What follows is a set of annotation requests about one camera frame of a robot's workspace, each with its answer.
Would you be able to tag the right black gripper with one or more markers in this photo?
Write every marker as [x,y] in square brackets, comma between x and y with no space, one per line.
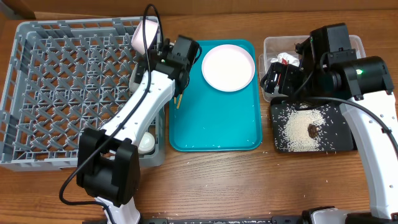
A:
[273,78]

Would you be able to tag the white tissue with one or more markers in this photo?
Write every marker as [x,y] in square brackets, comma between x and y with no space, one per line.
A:
[286,59]

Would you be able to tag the brown food scrap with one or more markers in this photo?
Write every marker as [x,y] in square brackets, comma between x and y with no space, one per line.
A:
[312,131]

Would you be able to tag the large white round plate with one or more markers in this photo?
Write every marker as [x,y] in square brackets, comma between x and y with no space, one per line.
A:
[228,68]

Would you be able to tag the grey round bowl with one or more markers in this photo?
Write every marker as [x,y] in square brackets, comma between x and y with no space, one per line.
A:
[136,77]

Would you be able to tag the small white cup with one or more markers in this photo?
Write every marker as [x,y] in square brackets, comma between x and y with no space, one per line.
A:
[147,144]

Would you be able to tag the pink bowl with rice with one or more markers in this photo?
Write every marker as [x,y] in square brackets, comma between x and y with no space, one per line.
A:
[144,35]

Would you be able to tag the red snack wrapper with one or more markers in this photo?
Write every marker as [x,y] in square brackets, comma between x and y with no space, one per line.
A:
[279,70]

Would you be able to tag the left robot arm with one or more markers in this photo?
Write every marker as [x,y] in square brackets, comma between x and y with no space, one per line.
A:
[108,159]

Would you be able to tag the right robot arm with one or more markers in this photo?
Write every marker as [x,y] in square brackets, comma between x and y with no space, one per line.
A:
[363,88]

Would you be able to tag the clear plastic waste bin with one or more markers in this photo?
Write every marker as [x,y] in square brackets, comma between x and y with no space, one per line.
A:
[273,46]

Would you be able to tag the black food waste tray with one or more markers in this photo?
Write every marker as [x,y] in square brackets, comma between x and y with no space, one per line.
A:
[340,131]

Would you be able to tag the grey plastic dishwasher rack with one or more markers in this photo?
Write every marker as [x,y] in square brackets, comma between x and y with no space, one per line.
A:
[62,77]

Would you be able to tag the teal plastic serving tray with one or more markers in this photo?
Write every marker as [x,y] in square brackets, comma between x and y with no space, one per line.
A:
[212,120]

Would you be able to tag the right wooden chopstick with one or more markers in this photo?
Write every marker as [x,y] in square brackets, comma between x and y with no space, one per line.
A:
[179,101]

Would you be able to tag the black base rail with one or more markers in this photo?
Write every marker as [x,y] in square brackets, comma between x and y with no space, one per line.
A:
[319,215]

